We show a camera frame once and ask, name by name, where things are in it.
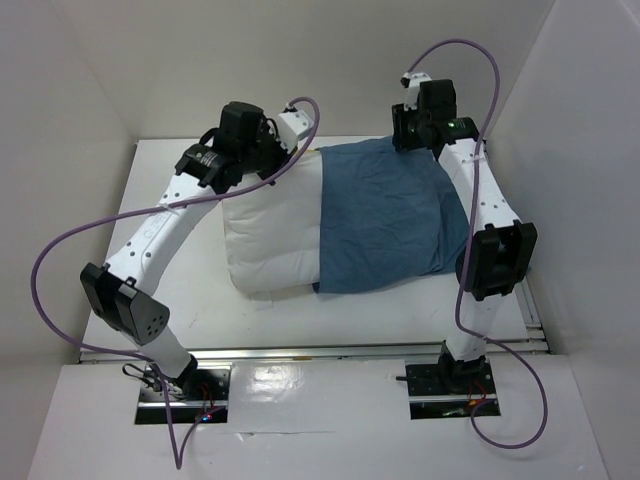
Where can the aluminium front rail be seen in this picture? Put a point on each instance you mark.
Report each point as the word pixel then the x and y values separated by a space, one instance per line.
pixel 341 352

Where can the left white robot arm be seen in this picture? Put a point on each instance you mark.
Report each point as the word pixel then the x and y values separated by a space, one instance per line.
pixel 121 290

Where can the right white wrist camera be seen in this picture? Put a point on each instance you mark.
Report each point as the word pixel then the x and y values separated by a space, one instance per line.
pixel 411 81

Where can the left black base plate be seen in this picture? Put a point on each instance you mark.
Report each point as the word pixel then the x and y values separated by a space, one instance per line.
pixel 207 400

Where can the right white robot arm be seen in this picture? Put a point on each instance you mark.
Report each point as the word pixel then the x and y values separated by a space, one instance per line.
pixel 463 353

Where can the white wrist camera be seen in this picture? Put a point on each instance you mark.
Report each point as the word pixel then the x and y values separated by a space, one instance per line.
pixel 411 81
pixel 293 126

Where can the white pillow yellow edge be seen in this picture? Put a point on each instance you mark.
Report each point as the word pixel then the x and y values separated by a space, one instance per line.
pixel 272 235

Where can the aluminium side rail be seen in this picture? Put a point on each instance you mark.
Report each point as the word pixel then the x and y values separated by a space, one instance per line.
pixel 530 310

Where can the blue pillowcase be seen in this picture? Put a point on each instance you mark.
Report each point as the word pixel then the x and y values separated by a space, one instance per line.
pixel 386 217

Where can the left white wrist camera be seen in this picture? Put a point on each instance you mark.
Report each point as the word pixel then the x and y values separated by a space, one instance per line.
pixel 293 126

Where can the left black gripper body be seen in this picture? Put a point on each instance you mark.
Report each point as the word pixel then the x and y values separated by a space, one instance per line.
pixel 264 155

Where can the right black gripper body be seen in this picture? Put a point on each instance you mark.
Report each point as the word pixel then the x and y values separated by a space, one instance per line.
pixel 406 127

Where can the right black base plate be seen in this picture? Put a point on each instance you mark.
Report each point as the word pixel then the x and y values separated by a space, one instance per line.
pixel 430 398

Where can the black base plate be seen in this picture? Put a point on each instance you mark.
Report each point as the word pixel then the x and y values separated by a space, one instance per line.
pixel 207 400
pixel 430 398

